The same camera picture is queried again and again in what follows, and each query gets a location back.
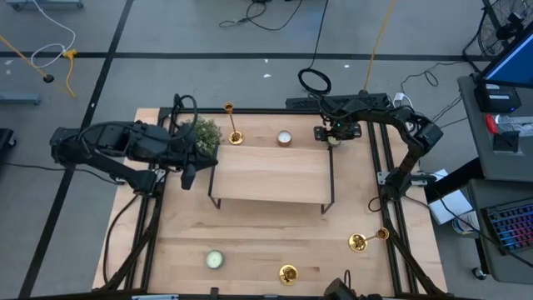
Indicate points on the black floor fan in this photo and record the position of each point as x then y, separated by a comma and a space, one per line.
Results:
491, 37

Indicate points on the grey cart base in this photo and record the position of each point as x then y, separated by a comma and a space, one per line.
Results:
41, 4

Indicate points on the tall brass candlestick holder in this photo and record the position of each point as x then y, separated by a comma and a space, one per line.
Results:
236, 137

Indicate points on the black desk printer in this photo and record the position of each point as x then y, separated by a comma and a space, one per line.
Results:
497, 100

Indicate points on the white paper box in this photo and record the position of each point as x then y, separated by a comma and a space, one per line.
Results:
451, 204

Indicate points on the grey rolling cart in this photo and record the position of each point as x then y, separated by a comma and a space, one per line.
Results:
479, 200

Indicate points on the wooden riser shelf black legs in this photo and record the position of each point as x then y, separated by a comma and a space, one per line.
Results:
270, 175

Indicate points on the rainbow backlit keyboard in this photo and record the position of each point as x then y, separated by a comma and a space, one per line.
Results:
514, 227

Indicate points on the grey floor bar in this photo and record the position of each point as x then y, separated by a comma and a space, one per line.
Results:
21, 98

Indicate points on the blue-lit computer monitor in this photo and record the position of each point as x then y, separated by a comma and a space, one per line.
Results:
516, 62

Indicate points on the white power adapter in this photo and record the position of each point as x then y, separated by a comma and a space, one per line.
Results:
399, 98

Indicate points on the small black desk box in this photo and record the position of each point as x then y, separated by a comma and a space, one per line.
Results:
506, 141

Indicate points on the medium brass candlestick holder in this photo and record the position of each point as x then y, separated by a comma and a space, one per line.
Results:
358, 243

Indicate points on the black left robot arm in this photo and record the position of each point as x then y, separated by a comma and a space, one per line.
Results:
104, 137

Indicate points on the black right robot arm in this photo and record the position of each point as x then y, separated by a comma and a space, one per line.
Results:
412, 125

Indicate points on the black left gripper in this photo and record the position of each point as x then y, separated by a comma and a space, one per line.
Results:
179, 148

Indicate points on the grey desk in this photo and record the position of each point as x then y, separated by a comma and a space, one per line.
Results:
479, 141

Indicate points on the black bulky object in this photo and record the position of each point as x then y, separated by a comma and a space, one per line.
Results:
337, 291

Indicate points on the black diagonal bar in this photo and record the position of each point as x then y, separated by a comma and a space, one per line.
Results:
456, 180

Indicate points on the black floor object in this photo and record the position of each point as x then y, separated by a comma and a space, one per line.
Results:
5, 139

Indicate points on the green potted plant black pot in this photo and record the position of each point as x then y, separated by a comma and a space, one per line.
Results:
206, 133

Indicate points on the clear plastic bag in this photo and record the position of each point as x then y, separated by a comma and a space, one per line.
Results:
516, 124

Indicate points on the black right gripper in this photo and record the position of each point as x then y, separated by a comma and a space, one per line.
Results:
338, 129

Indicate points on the blue white round tub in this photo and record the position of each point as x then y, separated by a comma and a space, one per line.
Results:
462, 225

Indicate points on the short brass candlestick holder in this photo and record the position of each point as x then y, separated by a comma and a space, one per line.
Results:
288, 275

